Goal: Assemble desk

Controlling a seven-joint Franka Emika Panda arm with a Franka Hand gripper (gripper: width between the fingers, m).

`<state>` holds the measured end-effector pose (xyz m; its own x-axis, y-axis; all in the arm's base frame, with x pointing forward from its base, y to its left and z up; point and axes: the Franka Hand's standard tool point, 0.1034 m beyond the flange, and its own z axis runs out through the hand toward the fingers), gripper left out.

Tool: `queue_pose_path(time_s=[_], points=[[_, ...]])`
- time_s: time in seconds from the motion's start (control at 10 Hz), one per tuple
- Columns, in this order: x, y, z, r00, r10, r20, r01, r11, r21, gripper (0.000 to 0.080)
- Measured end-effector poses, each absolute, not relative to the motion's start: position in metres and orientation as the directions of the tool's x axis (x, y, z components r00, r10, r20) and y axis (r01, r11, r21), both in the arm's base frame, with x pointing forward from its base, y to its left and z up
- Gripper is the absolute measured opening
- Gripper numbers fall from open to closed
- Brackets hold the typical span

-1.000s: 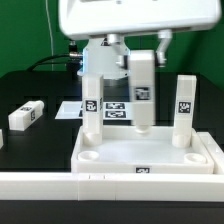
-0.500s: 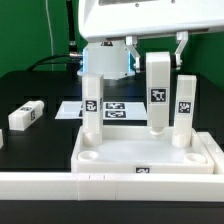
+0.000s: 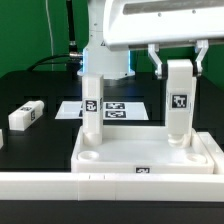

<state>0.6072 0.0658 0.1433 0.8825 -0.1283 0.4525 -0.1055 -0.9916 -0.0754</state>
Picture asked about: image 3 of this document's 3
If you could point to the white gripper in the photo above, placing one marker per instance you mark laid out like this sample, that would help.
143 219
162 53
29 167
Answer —
135 23

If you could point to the white desk tabletop tray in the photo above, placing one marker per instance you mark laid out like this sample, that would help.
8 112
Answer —
140 149

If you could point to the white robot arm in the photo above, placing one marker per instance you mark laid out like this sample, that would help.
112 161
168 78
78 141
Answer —
99 59

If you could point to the white part at left edge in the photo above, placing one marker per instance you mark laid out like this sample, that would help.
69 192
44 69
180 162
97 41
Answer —
1 139

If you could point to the white marker base plate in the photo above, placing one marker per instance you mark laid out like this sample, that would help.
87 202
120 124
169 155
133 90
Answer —
111 110

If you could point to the white L-shaped obstacle wall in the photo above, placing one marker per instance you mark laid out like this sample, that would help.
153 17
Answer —
140 187

